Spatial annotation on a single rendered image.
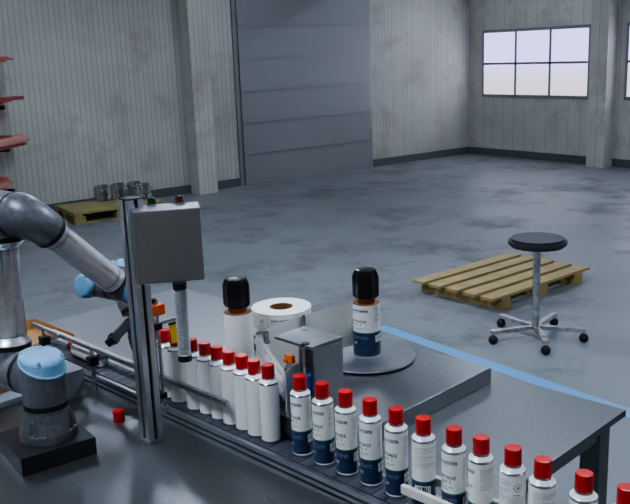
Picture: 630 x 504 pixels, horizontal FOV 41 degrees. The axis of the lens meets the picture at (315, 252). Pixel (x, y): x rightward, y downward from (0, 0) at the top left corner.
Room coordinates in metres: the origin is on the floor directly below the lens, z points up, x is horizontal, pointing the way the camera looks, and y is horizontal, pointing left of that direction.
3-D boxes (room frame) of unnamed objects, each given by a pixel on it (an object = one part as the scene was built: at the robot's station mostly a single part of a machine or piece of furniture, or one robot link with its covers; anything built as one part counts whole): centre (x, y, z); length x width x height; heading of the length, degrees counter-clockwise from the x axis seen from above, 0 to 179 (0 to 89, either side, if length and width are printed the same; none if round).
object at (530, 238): (5.16, -1.38, 0.33); 0.63 x 0.60 x 0.67; 123
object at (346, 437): (1.80, -0.06, 0.98); 0.05 x 0.05 x 0.20
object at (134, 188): (10.24, 2.50, 0.17); 1.18 x 0.82 x 0.33; 127
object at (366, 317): (2.56, -0.16, 1.04); 0.09 x 0.09 x 0.29
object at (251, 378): (2.03, 0.17, 0.98); 0.05 x 0.05 x 0.20
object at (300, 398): (1.91, 0.05, 0.98); 0.05 x 0.05 x 0.20
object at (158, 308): (2.22, 0.42, 1.04); 0.10 x 0.04 x 0.33; 135
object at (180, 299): (2.07, 0.35, 1.18); 0.04 x 0.04 x 0.21
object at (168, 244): (2.12, 0.38, 1.38); 0.17 x 0.10 x 0.19; 100
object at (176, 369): (2.27, 0.40, 0.98); 0.05 x 0.05 x 0.20
